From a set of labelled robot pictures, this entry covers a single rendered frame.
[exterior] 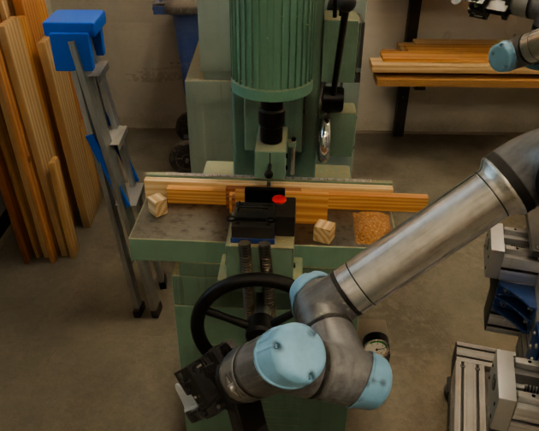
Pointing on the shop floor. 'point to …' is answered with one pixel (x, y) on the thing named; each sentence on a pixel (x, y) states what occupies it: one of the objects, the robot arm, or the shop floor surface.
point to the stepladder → (103, 135)
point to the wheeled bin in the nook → (187, 15)
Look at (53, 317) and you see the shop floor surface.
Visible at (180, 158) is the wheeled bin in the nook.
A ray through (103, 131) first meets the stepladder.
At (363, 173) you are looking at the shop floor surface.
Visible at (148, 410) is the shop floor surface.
